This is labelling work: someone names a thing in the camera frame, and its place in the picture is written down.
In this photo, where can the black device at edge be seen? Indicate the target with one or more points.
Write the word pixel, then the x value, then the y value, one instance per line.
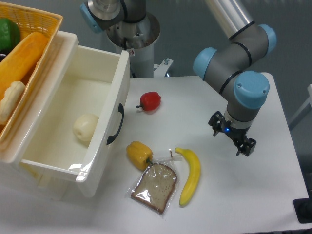
pixel 303 210

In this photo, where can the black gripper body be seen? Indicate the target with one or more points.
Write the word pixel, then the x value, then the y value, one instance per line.
pixel 233 133

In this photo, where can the white table leg frame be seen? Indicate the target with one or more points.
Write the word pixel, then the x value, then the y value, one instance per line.
pixel 302 111

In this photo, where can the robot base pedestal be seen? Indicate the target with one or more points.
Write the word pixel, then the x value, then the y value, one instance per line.
pixel 139 39

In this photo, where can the white drawer cabinet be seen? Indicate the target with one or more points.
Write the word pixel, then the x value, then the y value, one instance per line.
pixel 13 172

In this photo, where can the yellow toy bell pepper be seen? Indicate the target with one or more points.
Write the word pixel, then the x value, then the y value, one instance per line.
pixel 139 154

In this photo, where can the white toy onion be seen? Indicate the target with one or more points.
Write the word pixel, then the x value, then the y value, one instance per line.
pixel 84 127

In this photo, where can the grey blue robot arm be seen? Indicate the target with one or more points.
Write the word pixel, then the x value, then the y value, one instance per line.
pixel 226 71

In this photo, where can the black drawer handle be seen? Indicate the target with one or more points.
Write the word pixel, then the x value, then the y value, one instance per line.
pixel 117 125

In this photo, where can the red toy bell pepper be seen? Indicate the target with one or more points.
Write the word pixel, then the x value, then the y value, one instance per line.
pixel 149 101

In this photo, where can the yellow toy banana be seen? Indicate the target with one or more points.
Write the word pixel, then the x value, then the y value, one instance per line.
pixel 192 181

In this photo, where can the dark purple toy eggplant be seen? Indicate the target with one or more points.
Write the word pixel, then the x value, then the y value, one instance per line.
pixel 3 54

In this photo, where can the yellow wicker basket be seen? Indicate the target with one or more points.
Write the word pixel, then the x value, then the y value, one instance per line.
pixel 29 20

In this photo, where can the beige toy peanut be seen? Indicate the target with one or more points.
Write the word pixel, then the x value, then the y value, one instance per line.
pixel 9 102

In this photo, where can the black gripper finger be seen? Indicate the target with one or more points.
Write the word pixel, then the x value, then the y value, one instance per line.
pixel 216 122
pixel 246 147

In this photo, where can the bread slice in plastic bag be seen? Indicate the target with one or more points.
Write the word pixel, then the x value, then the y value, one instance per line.
pixel 157 184

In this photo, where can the orange toy baguette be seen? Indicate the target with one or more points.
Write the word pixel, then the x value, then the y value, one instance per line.
pixel 21 59

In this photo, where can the white top drawer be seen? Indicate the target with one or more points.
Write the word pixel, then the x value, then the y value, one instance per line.
pixel 94 83

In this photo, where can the green toy bell pepper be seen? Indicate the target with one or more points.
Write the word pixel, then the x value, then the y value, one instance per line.
pixel 9 34

